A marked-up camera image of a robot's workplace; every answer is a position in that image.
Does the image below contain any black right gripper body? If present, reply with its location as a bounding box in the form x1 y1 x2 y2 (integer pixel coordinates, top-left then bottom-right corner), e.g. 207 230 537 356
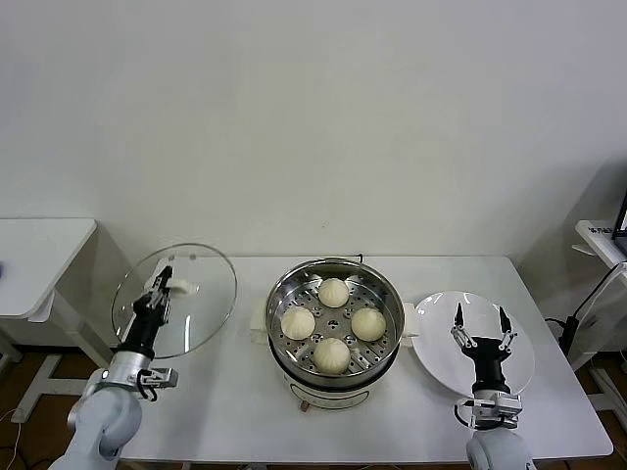
464 336 510 393

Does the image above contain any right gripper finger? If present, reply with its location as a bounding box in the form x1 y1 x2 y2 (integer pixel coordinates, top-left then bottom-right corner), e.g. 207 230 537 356
450 302 476 352
497 305 519 353

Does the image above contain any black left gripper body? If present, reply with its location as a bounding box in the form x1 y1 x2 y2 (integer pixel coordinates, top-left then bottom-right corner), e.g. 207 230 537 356
120 293 172 354

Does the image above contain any round glass pot lid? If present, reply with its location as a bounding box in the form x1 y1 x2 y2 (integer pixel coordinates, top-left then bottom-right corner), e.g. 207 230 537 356
111 243 239 361

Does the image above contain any white steamed baozi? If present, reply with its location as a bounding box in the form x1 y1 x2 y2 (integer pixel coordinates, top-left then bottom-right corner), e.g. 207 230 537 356
318 277 351 308
313 337 352 373
281 306 316 341
351 306 387 342

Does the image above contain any perforated stainless steel steamer basket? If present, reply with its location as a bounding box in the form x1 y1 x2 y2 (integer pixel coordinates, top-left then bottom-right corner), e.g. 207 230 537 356
266 258 407 379

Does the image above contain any stainless steel steamer pot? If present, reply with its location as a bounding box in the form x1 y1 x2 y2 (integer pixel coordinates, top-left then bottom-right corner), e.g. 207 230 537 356
249 301 421 411

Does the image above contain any white oval plate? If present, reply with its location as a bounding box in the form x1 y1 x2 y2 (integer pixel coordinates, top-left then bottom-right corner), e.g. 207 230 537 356
412 291 536 402

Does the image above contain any white side table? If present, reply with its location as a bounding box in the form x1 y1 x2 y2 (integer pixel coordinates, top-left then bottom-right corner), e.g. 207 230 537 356
0 217 117 425

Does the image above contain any white desk with label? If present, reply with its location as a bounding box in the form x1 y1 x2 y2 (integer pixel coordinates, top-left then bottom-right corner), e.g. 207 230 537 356
572 219 627 417

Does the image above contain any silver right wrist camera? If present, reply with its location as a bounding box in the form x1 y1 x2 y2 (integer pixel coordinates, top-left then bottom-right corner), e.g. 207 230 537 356
469 394 524 431

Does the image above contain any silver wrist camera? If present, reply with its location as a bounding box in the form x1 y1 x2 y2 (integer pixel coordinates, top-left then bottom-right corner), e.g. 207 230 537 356
469 394 524 431
141 366 180 392

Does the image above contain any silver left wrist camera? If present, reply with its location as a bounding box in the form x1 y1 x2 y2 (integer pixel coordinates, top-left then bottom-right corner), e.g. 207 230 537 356
141 366 180 392

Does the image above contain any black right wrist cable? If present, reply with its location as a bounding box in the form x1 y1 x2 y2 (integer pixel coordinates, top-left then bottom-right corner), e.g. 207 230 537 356
453 399 484 432

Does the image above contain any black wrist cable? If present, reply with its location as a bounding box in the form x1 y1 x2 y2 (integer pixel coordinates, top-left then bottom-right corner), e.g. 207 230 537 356
135 369 161 402
453 399 484 432

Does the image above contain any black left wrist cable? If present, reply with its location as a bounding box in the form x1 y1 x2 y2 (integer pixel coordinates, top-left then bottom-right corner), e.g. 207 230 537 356
135 369 161 402

